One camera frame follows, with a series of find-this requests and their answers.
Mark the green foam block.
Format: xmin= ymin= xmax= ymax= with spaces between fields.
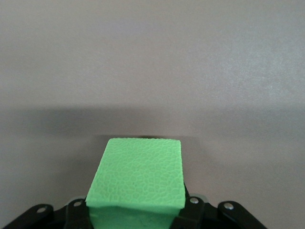
xmin=84 ymin=137 xmax=187 ymax=229

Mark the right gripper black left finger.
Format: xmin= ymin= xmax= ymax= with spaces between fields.
xmin=0 ymin=194 xmax=93 ymax=229

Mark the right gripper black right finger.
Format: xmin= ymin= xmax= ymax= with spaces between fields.
xmin=171 ymin=186 xmax=265 ymax=229

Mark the brown paper table cover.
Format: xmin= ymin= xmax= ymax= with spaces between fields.
xmin=0 ymin=0 xmax=305 ymax=229

